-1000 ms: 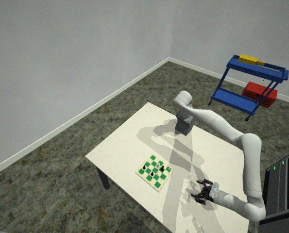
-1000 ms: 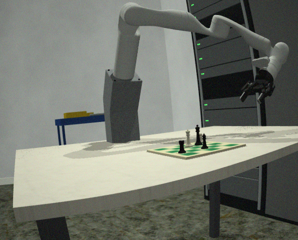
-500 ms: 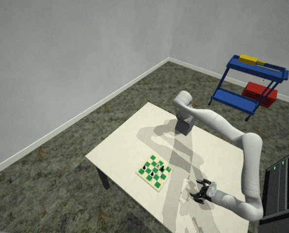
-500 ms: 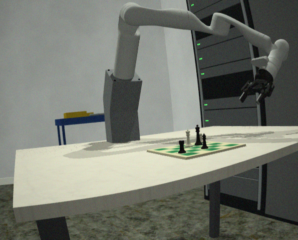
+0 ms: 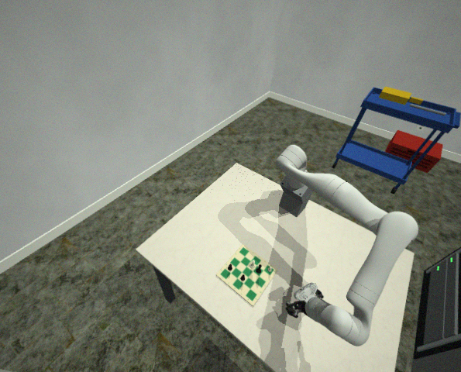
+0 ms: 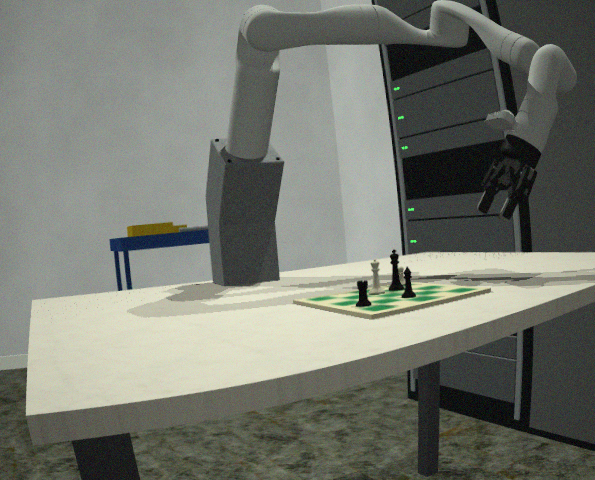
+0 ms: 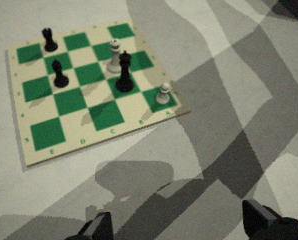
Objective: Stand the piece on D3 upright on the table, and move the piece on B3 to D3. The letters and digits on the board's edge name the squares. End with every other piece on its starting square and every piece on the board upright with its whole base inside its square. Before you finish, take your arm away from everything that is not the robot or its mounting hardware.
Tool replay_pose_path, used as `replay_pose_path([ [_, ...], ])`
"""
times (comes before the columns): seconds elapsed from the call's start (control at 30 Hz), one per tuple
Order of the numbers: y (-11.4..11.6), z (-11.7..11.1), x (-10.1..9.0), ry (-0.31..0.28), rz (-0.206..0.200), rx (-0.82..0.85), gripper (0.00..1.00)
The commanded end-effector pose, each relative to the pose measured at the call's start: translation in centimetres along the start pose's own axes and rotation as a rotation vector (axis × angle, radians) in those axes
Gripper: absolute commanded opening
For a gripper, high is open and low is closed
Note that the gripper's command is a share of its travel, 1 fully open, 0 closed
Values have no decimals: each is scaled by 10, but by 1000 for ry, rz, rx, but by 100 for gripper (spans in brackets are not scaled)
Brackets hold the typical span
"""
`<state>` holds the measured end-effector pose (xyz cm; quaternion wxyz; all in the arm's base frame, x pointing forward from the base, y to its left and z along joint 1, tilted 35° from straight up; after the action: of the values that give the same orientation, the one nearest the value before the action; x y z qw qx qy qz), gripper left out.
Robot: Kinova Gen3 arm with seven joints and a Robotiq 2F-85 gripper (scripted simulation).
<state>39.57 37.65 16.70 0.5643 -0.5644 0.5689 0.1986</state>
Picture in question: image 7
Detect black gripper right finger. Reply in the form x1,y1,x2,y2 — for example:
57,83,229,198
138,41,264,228
242,199,298,240

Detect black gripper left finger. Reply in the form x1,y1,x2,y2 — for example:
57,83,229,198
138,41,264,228
64,212,114,240

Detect green and cream chessboard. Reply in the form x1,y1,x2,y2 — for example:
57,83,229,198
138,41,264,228
7,17,192,168

